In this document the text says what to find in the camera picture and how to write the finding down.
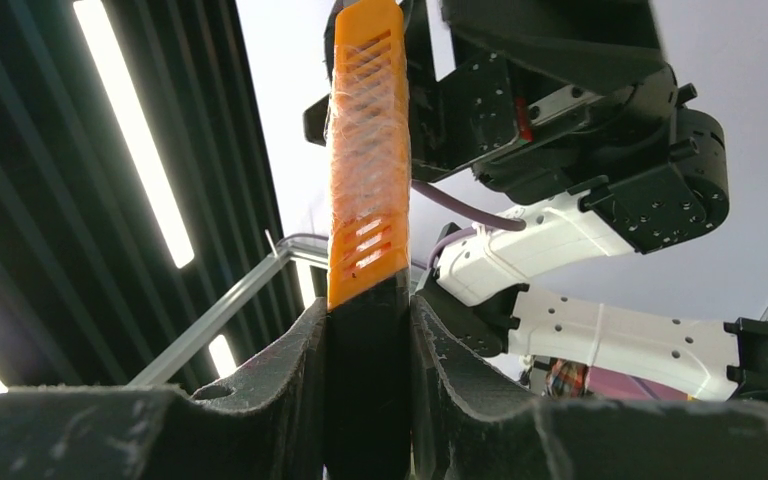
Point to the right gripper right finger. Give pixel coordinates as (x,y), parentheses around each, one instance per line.
(472,422)

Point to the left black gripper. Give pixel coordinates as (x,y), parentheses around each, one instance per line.
(545,97)

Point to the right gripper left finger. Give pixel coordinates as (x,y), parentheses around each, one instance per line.
(264,421)

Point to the orange utility knife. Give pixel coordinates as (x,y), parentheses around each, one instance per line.
(367,394)

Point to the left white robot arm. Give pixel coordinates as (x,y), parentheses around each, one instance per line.
(706,252)

